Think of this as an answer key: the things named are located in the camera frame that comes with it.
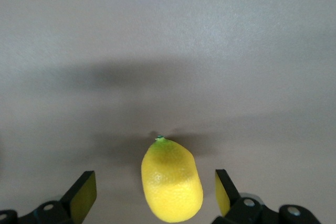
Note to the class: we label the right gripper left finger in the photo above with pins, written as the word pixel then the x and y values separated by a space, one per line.
pixel 71 199

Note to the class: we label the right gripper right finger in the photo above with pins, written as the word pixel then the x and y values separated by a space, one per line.
pixel 246 208

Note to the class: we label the yellow lemon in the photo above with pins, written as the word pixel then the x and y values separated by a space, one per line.
pixel 170 182

